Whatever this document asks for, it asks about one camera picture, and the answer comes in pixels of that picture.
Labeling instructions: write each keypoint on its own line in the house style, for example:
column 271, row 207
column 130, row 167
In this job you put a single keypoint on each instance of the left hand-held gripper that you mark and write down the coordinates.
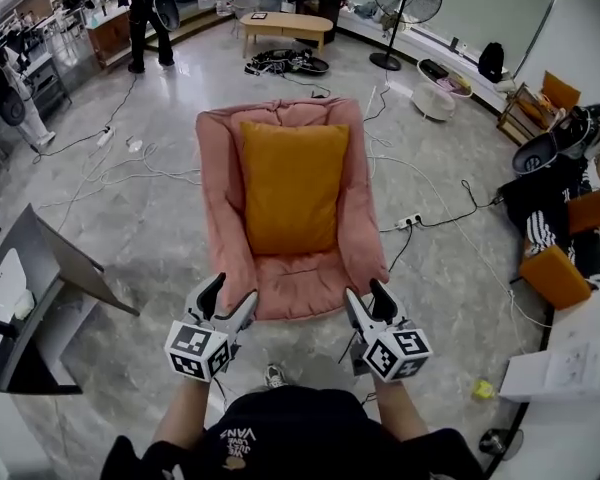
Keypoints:
column 196, row 348

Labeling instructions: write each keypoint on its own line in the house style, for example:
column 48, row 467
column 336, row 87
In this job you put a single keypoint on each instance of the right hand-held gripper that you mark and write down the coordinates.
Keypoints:
column 397, row 353

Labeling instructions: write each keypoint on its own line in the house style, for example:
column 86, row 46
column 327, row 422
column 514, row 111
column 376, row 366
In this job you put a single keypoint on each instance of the pink padded seat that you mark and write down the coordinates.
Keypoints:
column 300, row 280

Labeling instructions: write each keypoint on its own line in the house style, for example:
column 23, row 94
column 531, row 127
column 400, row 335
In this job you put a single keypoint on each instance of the orange pillow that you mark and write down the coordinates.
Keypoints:
column 292, row 188

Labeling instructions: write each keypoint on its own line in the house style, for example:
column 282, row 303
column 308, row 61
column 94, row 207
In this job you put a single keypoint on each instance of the person's left forearm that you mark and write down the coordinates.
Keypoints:
column 182, row 410

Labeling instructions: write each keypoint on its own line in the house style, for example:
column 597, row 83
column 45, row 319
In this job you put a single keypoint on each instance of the person's right forearm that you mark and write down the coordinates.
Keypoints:
column 400, row 408

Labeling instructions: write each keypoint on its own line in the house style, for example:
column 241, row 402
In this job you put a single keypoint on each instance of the person's shoe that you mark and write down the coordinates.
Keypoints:
column 275, row 375

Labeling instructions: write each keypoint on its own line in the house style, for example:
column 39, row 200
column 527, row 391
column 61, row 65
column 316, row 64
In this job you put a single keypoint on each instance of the white power strip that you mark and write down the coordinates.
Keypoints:
column 106, row 137
column 409, row 221

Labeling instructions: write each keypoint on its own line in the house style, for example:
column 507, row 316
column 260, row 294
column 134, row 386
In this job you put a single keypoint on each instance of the small yellow object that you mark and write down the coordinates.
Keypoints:
column 483, row 389

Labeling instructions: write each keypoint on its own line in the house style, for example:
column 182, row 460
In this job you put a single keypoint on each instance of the person's black printed shirt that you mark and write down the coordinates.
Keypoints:
column 300, row 433

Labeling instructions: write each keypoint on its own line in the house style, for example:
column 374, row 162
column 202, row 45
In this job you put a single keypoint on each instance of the grey side table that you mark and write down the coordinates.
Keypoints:
column 55, row 288

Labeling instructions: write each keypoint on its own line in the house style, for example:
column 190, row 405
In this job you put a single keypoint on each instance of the black round base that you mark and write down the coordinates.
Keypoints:
column 500, row 442

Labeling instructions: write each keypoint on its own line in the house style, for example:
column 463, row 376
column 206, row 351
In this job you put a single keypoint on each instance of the white cardboard box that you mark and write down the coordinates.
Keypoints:
column 560, row 373

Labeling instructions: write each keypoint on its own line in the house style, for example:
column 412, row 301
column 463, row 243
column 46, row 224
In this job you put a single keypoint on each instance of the white crumpled tissue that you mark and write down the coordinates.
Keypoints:
column 24, row 304

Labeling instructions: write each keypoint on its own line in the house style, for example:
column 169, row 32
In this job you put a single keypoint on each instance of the white device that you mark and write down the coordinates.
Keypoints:
column 2, row 283

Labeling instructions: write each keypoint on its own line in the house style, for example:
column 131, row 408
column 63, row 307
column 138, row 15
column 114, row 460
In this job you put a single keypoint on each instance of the wooden chair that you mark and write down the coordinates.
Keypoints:
column 522, row 115

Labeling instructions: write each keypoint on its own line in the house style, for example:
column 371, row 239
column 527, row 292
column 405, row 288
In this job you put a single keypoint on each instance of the pile of black equipment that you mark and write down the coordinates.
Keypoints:
column 285, row 63

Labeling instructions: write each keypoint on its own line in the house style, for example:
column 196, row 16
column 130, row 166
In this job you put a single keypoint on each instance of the black backpack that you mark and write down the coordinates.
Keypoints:
column 491, row 62

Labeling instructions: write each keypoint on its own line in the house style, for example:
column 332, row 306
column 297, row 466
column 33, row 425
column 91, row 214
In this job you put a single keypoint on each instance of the wooden coffee table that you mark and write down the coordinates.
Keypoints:
column 290, row 25

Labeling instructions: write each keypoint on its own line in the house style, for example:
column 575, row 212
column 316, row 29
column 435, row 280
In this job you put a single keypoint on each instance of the orange chair cushion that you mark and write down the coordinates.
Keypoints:
column 560, row 90

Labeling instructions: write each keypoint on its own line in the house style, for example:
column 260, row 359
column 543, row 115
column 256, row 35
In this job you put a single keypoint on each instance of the wooden sideboard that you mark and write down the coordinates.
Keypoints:
column 109, row 38

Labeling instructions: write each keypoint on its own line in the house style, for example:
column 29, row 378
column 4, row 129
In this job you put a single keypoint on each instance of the black and white board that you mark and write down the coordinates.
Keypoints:
column 259, row 16

